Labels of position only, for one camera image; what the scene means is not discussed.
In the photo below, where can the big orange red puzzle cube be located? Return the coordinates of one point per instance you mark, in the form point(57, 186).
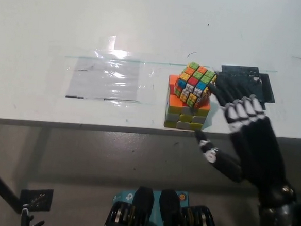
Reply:
point(181, 117)

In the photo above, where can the black ribbed robot torso block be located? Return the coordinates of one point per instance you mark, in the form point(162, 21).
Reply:
point(130, 215)
point(189, 221)

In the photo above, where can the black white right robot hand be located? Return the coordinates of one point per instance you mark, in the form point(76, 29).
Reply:
point(254, 141)

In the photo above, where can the clear plastic film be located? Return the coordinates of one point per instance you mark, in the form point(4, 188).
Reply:
point(147, 79)

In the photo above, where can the black floor plate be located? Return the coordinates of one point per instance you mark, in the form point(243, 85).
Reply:
point(36, 198)

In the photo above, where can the black tape patch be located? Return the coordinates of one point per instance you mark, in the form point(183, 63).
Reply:
point(266, 87)

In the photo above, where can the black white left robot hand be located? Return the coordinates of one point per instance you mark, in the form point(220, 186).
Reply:
point(25, 218)

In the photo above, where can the small studded multicolour puzzle cube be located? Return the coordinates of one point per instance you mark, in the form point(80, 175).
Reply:
point(194, 82)

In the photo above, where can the clear plastic sheet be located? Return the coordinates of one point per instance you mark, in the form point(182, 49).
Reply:
point(96, 80)

